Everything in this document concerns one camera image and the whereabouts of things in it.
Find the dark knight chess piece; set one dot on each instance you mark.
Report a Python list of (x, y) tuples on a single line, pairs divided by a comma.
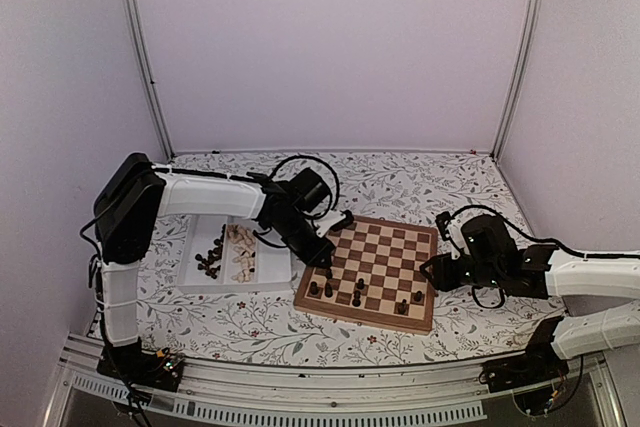
[(402, 307)]

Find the pile of dark chess pieces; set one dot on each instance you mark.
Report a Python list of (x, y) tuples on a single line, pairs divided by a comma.
[(210, 262)]

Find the white plastic compartment tray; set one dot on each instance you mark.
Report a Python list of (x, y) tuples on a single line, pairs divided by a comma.
[(273, 265)]

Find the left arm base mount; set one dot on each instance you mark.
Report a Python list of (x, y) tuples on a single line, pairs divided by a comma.
[(161, 369)]

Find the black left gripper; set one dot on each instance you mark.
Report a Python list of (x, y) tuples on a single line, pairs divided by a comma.
[(312, 258)]

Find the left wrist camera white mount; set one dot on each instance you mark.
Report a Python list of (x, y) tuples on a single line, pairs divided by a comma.
[(333, 221)]

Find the wooden chess board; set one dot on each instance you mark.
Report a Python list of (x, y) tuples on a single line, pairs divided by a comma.
[(387, 255)]

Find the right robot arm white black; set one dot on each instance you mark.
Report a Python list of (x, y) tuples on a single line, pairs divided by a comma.
[(484, 255)]

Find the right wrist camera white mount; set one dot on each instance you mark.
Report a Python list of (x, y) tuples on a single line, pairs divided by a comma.
[(450, 231)]

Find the front aluminium rail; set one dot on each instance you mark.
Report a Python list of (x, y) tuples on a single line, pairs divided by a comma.
[(232, 394)]

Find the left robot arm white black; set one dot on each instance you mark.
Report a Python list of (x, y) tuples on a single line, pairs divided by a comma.
[(301, 211)]

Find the pile of light chess pieces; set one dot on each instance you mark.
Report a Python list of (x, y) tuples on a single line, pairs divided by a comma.
[(241, 245)]

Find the aluminium frame post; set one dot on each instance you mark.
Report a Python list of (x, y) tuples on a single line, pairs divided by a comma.
[(144, 66), (516, 82)]

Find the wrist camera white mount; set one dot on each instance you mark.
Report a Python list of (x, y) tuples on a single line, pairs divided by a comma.
[(450, 231), (333, 221)]

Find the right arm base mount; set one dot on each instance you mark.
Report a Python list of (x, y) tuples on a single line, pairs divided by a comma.
[(538, 363)]

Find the left aluminium frame post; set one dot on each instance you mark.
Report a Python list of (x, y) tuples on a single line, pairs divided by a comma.
[(144, 66)]

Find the right aluminium frame post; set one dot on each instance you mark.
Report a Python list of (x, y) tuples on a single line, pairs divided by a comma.
[(516, 82)]

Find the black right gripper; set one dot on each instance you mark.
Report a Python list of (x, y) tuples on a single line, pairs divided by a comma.
[(443, 279)]

